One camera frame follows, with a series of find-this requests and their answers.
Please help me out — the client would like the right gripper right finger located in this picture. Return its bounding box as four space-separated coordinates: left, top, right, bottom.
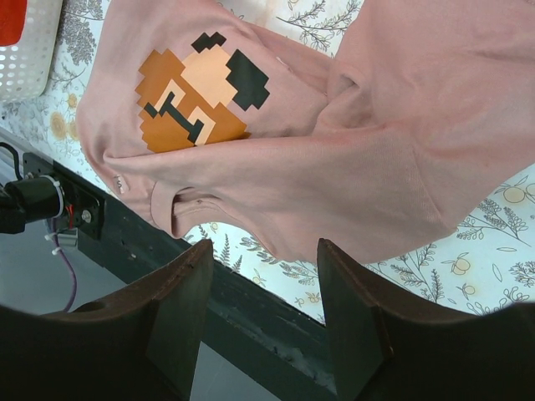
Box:
317 239 534 400

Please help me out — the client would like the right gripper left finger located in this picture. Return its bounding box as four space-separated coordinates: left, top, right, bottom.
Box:
37 239 215 401

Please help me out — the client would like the dusty pink graphic t-shirt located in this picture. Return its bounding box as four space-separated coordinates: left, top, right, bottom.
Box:
76 1 534 263

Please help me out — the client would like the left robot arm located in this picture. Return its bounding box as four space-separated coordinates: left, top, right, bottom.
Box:
1 142 75 235

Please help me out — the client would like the orange t-shirt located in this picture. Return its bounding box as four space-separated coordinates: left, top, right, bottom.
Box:
0 0 28 47

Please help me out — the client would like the white laundry basket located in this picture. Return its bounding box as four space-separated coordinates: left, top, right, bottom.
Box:
1 1 63 103

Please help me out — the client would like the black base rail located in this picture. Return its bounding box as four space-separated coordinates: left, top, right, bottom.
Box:
23 152 339 398

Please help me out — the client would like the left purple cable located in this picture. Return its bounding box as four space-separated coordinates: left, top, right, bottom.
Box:
45 216 79 313

